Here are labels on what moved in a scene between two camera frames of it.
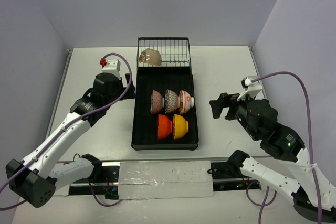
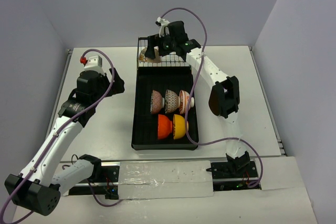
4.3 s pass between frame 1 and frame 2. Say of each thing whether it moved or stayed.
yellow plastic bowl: stayed
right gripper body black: moved
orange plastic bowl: stayed
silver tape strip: stayed
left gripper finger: moved
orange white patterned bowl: stayed
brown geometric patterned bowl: stayed
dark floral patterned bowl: stayed
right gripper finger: moved
